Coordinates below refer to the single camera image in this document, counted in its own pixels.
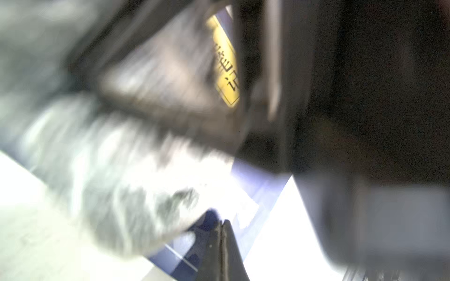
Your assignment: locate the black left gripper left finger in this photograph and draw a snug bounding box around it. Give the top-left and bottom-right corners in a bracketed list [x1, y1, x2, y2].
[196, 221, 222, 281]

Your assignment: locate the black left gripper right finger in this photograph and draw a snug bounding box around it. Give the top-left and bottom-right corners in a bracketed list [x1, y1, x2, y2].
[221, 220, 250, 281]

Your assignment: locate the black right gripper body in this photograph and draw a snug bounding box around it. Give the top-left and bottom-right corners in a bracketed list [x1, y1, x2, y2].
[232, 1, 450, 274]

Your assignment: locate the blue book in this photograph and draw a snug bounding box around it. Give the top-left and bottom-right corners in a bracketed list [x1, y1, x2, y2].
[147, 6, 293, 281]

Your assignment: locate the grey patterned cloth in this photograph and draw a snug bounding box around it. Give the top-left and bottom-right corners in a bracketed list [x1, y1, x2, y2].
[1, 1, 242, 256]

